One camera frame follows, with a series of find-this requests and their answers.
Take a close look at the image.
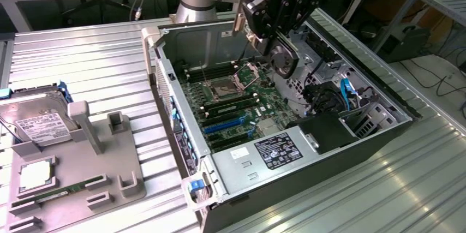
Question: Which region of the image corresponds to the thin metal locking lever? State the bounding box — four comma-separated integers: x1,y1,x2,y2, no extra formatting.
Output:
199,59,211,84

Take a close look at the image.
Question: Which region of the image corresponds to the open black PC case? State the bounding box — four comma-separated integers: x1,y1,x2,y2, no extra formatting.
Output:
140,8,423,233

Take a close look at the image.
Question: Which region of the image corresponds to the blue SATA wire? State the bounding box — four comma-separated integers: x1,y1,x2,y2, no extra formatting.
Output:
341,77,359,112

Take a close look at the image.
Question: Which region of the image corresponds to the silver chipset heat sink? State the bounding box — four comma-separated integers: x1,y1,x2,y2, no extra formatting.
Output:
257,120,283,136

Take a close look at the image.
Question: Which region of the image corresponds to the green RAM stick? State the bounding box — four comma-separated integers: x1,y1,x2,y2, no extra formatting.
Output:
11,182,103,208

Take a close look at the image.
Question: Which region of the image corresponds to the black RAM slot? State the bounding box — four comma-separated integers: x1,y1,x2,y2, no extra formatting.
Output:
187,65,235,76
199,93,255,108
203,97,259,113
188,71,238,82
187,68,237,79
202,95,257,111
186,62,234,73

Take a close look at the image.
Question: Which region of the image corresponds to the green graphics card with bracket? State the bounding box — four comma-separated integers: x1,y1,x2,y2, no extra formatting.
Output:
233,0,302,80

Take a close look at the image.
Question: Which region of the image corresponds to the blue expansion slot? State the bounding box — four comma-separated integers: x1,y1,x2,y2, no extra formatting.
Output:
203,117,247,135

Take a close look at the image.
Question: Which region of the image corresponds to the black wire bundle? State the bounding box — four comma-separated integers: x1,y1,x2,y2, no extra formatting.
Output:
301,84,345,115

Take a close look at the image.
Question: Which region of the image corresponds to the grey plastic parts rack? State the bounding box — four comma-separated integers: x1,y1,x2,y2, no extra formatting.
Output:
0,100,148,233

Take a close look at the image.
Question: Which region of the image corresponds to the long black expansion slot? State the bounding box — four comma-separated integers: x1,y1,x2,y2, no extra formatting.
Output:
211,137,255,152
210,132,254,146
200,111,245,125

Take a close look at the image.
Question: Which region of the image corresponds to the CPU socket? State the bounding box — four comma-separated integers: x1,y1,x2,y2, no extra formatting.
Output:
207,79,242,99

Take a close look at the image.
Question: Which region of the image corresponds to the green motherboard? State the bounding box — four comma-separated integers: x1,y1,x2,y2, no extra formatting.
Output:
174,58,293,153

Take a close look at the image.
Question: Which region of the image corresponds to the silver CPU chip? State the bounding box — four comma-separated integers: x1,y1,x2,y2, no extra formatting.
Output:
18,160,54,190

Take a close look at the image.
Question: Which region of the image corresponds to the silver disk bay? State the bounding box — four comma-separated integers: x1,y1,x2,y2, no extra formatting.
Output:
338,101,413,139

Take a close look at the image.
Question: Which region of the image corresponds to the hard disk in blue caddy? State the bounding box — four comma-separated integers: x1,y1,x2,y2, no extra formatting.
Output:
0,80,76,148

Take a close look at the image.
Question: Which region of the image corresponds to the metal socket cover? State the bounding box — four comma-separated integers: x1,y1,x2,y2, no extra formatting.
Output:
231,62,267,88

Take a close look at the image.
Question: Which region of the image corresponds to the silver power supply unit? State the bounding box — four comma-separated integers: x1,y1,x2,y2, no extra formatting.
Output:
210,132,321,197

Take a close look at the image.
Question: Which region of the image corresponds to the dark RAM stick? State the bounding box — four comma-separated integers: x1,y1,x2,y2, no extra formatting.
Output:
208,99,261,117

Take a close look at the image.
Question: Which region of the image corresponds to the black grey equipment box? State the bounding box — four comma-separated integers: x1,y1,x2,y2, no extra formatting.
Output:
378,24,437,63

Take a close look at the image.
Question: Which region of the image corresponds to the black plastic air shroud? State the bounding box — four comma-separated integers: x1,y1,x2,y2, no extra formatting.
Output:
286,112,359,155

